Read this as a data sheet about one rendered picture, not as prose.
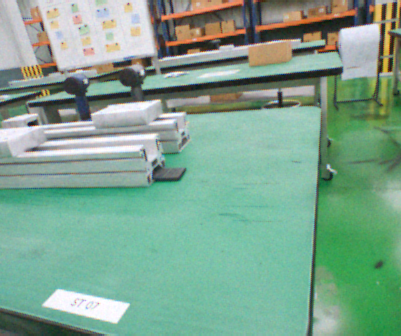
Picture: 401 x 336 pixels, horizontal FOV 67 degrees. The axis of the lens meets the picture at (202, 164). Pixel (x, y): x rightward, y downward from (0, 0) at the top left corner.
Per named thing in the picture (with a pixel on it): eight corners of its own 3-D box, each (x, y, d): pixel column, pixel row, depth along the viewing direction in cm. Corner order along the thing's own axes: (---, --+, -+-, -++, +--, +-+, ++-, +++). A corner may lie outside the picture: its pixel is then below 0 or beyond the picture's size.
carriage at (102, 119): (97, 138, 84) (90, 114, 82) (118, 126, 94) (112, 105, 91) (149, 134, 79) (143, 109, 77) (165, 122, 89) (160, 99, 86)
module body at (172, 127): (-37, 164, 105) (-49, 140, 101) (-12, 153, 113) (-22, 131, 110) (179, 153, 80) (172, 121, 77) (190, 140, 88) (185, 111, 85)
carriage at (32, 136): (-32, 170, 75) (-45, 144, 73) (5, 153, 85) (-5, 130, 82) (18, 168, 70) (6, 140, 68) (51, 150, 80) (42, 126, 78)
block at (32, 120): (5, 147, 117) (-5, 124, 114) (26, 138, 128) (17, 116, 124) (26, 145, 115) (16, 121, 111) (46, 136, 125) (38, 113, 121)
